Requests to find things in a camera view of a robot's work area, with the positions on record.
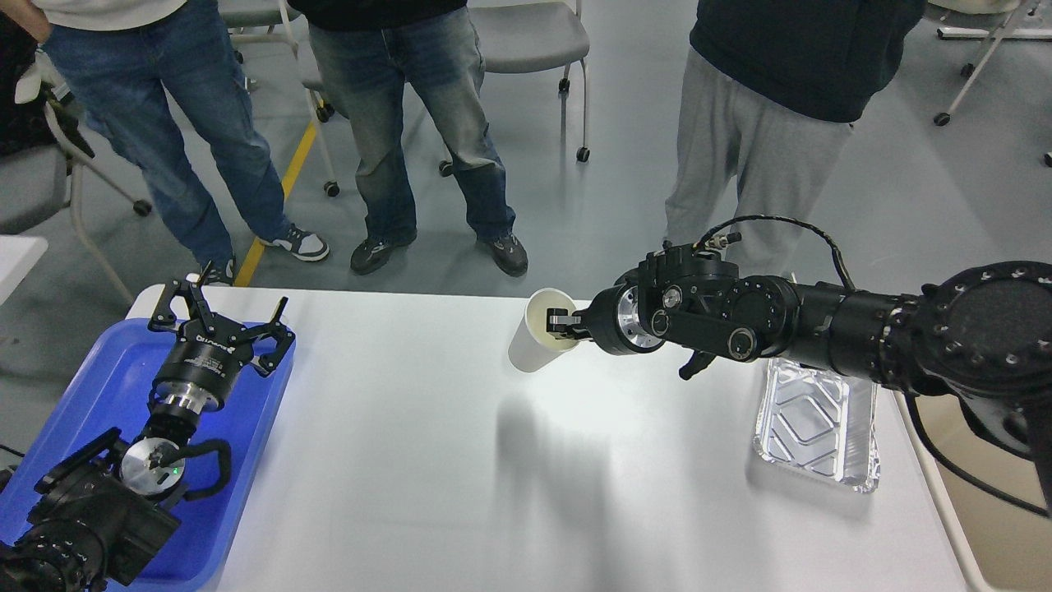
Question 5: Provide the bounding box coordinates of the white paper cup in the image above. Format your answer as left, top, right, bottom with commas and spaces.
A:
508, 288, 579, 373

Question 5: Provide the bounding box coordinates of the white chair frame right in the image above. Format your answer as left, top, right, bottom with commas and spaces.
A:
927, 1, 1050, 127

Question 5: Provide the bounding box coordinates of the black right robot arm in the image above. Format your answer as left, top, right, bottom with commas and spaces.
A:
542, 217, 1051, 517

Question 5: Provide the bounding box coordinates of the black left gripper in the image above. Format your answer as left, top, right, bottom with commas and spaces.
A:
148, 278, 296, 409

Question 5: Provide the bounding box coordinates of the person in blue jeans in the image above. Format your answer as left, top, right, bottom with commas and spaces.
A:
2, 1, 330, 285

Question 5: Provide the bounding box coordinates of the grey chair left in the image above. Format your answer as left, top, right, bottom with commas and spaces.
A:
2, 55, 153, 303

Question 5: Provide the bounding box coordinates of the grey chair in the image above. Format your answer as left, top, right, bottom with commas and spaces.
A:
2, 55, 153, 303
297, 0, 593, 198

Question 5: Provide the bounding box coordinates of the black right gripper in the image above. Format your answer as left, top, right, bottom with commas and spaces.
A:
546, 284, 664, 355

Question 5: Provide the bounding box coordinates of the person in faded jeans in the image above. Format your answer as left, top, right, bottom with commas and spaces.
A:
288, 0, 529, 277

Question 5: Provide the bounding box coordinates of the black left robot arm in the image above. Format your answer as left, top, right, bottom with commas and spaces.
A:
2, 280, 294, 591

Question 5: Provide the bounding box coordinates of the person in grey sweatpants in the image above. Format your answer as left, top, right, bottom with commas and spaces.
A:
662, 1, 925, 275

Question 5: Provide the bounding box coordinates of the blue plastic tray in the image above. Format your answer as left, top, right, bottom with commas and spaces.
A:
1, 318, 296, 591

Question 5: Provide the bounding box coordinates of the beige plastic bin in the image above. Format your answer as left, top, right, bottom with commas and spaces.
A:
894, 393, 1051, 591

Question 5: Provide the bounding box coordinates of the white side table corner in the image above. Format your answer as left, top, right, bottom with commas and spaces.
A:
0, 234, 48, 304

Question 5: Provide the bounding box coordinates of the aluminium foil tray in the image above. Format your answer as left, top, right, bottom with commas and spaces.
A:
752, 358, 881, 494

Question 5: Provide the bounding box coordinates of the grey chair centre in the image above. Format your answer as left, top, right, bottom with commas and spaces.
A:
297, 0, 593, 198

